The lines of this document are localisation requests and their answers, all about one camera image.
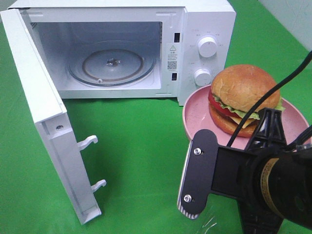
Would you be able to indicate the white wall panel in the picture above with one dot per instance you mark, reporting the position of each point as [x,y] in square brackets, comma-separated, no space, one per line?
[295,16]

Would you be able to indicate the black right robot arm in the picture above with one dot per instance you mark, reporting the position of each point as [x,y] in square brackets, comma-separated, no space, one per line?
[270,179]

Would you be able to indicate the white round knob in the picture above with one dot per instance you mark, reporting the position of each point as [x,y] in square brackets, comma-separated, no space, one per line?
[207,47]
[202,77]

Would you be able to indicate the white microwave oven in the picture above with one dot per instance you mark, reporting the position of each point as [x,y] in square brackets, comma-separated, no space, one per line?
[175,25]

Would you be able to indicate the glass microwave turntable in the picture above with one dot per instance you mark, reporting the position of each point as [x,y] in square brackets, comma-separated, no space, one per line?
[112,63]

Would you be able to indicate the white microwave door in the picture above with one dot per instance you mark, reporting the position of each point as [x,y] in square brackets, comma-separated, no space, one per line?
[50,116]

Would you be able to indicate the burger with lettuce and tomato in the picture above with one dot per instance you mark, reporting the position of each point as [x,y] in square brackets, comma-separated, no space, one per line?
[233,93]

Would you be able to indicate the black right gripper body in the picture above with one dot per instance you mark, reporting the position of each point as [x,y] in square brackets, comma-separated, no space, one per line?
[237,174]

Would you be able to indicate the pink speckled plate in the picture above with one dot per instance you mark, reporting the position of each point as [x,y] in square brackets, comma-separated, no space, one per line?
[196,116]

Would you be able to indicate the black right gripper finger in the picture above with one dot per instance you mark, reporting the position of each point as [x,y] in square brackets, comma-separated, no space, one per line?
[256,218]
[269,131]

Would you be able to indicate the upper white round knob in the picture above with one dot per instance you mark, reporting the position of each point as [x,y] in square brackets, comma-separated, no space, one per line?
[207,47]

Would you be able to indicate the lower white round knob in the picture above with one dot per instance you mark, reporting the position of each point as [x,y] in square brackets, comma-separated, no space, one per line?
[202,77]

